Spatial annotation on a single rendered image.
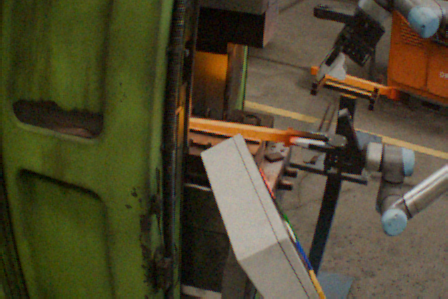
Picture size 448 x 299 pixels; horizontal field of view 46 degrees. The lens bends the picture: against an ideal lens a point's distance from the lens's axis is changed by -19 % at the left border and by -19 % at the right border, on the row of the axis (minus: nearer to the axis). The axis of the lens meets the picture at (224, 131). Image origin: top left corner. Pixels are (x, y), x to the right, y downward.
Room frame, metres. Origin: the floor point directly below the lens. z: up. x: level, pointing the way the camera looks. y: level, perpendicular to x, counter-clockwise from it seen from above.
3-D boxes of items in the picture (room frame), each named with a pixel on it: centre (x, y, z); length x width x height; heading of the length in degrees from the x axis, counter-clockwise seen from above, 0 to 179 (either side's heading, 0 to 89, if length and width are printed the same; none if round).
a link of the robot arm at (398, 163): (1.38, -0.47, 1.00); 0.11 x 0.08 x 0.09; 78
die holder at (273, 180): (1.54, 0.11, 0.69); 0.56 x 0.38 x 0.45; 78
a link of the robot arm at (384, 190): (1.37, -0.47, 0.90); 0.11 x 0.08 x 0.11; 175
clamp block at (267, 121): (1.63, -0.07, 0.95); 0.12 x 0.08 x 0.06; 78
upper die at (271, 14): (1.49, 0.11, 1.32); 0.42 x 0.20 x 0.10; 78
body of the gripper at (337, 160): (1.42, -0.32, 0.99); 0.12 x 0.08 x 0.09; 78
